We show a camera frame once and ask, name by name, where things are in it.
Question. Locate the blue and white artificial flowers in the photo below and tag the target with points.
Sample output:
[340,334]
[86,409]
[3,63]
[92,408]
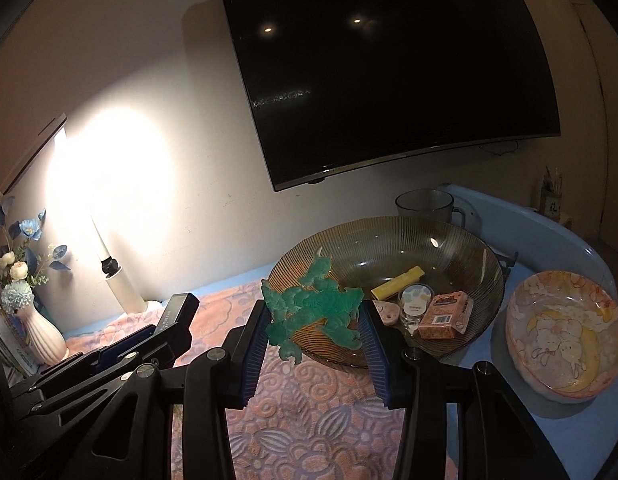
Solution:
[14,292]

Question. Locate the teal green translucent toy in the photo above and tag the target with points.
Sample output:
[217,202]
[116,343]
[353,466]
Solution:
[309,305]

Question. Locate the white desk lamp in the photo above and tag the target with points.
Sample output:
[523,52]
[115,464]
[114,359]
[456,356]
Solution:
[124,292]

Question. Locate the brown ribbed glass bowl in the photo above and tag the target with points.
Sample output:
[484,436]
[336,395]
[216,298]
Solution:
[389,245]

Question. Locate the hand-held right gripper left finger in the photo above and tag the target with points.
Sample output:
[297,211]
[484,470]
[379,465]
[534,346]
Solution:
[254,355]

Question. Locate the orange printed box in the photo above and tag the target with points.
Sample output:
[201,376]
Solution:
[444,317]

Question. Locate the black wall television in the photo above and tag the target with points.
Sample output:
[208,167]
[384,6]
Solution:
[389,60]

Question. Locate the pink rabbit print bowl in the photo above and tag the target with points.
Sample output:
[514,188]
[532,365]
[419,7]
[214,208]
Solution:
[564,340]

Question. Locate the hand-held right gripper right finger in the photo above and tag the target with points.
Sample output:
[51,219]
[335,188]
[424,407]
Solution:
[374,355]

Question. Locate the grey stack of books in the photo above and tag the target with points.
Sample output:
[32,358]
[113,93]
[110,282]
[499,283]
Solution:
[14,350]

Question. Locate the pen holder cup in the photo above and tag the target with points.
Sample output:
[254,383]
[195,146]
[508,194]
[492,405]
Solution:
[550,200]

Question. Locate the pink oval eraser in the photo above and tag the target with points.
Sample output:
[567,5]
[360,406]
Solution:
[389,312]

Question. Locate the clear jar with white lid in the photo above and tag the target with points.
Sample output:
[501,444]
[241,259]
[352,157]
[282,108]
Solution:
[414,300]

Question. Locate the yellow rectangular case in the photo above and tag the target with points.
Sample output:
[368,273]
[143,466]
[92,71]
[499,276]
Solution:
[396,285]

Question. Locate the pink floral blanket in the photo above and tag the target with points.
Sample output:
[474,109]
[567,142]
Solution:
[299,410]

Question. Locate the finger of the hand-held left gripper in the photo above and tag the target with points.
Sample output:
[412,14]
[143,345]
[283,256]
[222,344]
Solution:
[124,346]
[79,390]

